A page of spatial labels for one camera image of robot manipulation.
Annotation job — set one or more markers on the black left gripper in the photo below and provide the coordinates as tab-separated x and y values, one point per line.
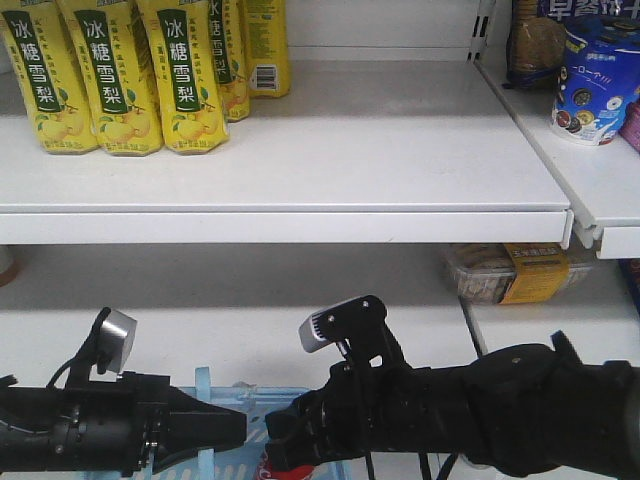
109	425

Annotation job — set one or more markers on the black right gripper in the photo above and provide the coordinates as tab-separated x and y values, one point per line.
360	415

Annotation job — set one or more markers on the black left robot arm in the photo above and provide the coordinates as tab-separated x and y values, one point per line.
33	426

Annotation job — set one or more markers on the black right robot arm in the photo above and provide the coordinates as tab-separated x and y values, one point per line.
524	409

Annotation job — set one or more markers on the biscuit box yellow label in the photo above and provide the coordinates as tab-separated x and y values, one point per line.
513	273

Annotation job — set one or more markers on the white store shelving unit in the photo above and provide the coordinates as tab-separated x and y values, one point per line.
397	137

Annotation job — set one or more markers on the yellow pear drink carton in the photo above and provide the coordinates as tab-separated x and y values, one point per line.
112	48
191	108
45	63

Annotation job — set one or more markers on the blue cookie cup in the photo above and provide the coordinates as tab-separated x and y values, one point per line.
597	80

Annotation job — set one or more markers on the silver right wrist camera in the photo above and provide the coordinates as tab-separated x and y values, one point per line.
356	321

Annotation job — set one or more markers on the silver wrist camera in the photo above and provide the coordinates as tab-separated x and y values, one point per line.
114	334
356	321

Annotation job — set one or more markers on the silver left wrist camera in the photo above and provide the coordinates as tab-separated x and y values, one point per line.
114	334

